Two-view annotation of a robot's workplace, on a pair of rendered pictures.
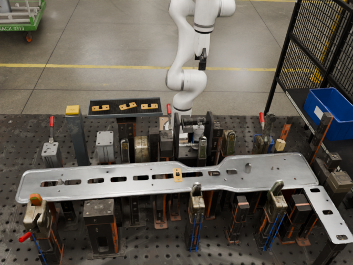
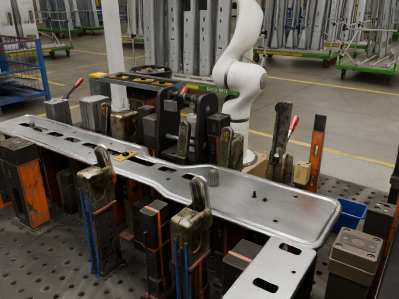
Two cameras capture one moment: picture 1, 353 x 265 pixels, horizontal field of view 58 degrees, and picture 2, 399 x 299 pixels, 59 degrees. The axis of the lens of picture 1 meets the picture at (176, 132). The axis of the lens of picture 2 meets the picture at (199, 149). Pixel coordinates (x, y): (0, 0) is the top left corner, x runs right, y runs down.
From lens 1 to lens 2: 1.21 m
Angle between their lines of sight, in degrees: 41
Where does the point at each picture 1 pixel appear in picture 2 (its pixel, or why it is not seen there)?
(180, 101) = (226, 105)
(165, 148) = (147, 130)
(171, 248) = (81, 258)
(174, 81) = (217, 70)
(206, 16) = not seen: outside the picture
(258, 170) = (230, 189)
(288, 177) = (266, 215)
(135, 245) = (57, 234)
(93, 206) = (13, 140)
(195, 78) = (243, 70)
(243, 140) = not seen: hidden behind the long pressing
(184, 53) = (236, 34)
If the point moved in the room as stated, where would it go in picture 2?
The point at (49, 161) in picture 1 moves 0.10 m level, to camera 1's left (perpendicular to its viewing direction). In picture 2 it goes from (48, 111) to (38, 107)
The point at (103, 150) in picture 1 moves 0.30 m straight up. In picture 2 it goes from (84, 109) to (73, 29)
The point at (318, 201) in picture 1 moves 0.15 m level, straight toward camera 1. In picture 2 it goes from (270, 263) to (194, 273)
